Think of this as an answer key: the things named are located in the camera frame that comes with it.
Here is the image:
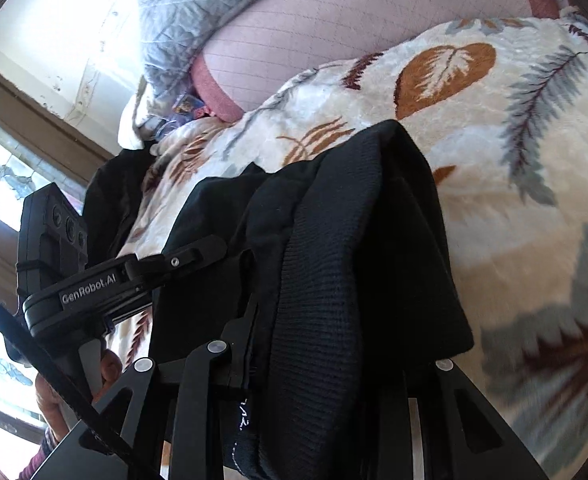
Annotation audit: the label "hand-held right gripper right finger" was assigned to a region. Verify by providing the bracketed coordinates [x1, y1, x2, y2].
[379, 359, 550, 480]

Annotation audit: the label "person's left hand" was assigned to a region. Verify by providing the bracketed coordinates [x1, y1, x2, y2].
[35, 349, 123, 433]

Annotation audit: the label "leaf print blanket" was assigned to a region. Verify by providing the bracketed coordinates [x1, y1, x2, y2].
[119, 7, 588, 466]

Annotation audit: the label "person's left forearm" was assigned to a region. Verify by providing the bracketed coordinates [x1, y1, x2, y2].
[19, 425, 62, 480]

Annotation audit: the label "white pillow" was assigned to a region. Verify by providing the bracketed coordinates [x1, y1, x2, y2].
[118, 82, 160, 151]

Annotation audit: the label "purple packets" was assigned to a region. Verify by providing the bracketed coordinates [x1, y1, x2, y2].
[159, 92, 210, 133]

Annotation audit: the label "grey quilt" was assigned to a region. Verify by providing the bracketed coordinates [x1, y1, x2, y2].
[136, 0, 335, 86]

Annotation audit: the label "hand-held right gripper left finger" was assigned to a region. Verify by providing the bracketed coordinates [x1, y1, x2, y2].
[49, 300, 262, 480]

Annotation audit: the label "black jacket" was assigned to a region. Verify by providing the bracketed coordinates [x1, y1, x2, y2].
[81, 147, 165, 256]

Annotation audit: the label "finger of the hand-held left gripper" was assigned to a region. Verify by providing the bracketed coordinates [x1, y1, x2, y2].
[124, 237, 228, 292]

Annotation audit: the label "black pants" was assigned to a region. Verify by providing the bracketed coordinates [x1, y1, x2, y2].
[149, 120, 475, 476]

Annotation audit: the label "black strap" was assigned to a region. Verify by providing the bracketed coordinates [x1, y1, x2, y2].
[0, 282, 150, 480]

